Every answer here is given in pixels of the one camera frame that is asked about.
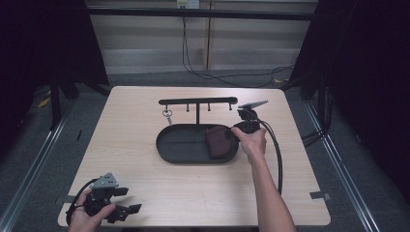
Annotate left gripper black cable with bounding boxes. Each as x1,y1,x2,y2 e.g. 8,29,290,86
65,178,99,226

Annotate metal floor rail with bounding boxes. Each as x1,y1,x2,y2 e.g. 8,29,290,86
304,101,388,232
0,105,73,232

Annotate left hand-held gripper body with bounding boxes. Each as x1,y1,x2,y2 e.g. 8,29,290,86
83,172,120,217

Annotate brown leather pouch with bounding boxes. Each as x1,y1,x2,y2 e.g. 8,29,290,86
204,125,234,160

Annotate person's right hand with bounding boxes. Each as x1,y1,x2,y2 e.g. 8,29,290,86
230,126,268,165

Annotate silver keyring with carabiner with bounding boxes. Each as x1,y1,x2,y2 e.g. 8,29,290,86
161,108,174,127

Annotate black metal stand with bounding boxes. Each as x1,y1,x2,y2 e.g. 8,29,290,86
48,69,80,131

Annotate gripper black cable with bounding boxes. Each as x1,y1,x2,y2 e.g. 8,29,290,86
256,118,284,196
65,178,99,226

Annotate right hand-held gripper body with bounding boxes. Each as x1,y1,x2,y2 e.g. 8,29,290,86
233,100,269,135

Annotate grey tape strip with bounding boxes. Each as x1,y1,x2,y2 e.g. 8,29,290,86
308,190,333,201
54,194,78,205

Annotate black horizontal frame bar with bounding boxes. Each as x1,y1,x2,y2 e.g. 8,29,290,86
86,7,316,22

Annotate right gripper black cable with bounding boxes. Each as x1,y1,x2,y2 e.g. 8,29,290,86
256,118,284,196

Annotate black floor cables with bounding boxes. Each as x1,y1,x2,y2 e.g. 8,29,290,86
301,127,328,148

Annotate yellow floor tape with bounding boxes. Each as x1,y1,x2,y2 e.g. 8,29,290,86
37,90,52,109

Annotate person's left hand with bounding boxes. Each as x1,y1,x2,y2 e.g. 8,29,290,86
68,188,117,232

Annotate white wall socket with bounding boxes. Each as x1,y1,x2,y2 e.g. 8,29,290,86
176,0,201,10

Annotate dark curtain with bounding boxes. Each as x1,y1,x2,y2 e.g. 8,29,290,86
288,0,410,197
0,0,109,159

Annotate black wall cables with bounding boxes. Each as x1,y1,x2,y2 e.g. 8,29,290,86
181,15,296,89

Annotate black key rack with tray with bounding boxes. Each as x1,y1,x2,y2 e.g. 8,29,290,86
155,96,240,165

